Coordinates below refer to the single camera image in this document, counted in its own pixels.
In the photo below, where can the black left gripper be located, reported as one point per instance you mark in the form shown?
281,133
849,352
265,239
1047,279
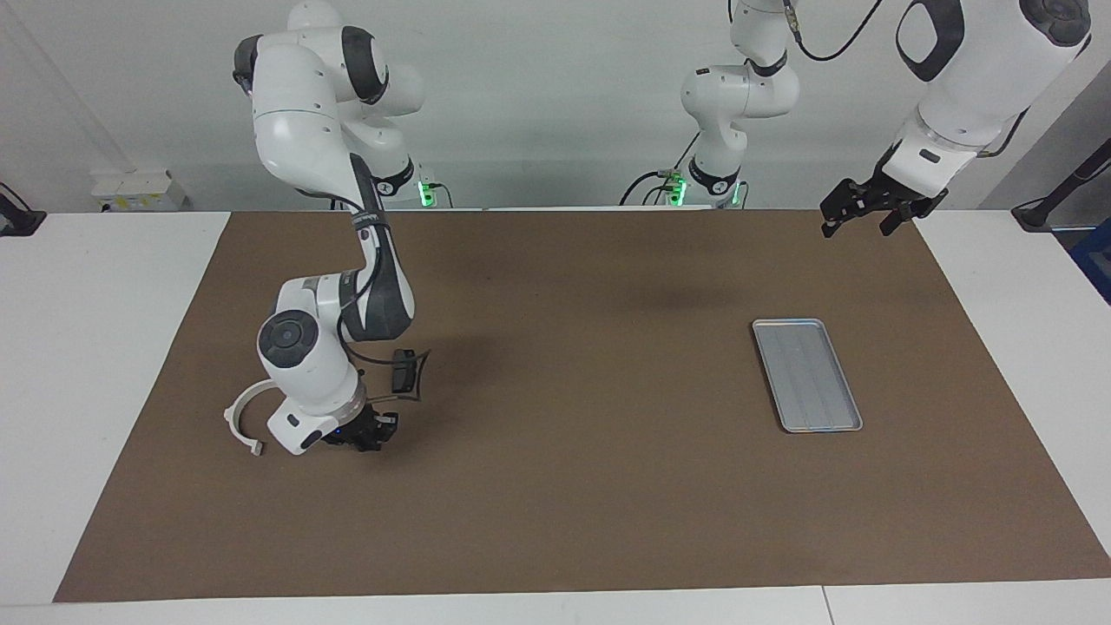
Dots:
885,193

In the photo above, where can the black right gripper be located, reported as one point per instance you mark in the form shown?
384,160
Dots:
358,425

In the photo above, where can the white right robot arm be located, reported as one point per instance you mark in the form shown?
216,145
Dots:
304,130

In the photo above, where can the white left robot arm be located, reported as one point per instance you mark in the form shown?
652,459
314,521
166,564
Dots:
972,78

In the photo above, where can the silver metal tray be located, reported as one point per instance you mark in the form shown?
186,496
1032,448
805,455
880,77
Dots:
807,378

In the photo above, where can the short rectangular grey brake pad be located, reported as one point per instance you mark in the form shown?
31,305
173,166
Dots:
404,371

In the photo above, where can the black stand pole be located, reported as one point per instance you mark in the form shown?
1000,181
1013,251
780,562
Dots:
1055,200

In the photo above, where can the brown table mat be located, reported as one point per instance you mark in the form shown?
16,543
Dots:
564,486

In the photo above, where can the blue bin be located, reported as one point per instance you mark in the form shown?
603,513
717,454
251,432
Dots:
1095,260

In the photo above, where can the white power strip box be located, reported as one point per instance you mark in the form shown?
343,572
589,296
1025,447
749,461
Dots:
139,191

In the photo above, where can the black table clamp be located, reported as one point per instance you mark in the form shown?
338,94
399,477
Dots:
22,221

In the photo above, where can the white curved plastic bracket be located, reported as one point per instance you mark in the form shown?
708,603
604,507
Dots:
231,417

